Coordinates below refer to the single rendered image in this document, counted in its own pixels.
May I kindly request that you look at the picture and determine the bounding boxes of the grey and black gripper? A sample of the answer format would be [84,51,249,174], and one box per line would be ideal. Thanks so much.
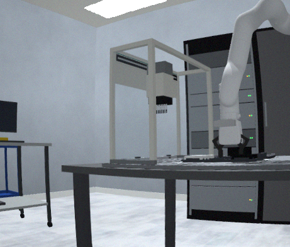
[212,120,249,158]

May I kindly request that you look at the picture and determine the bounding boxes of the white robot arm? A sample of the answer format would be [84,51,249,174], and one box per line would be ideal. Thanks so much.
[214,0,290,127]

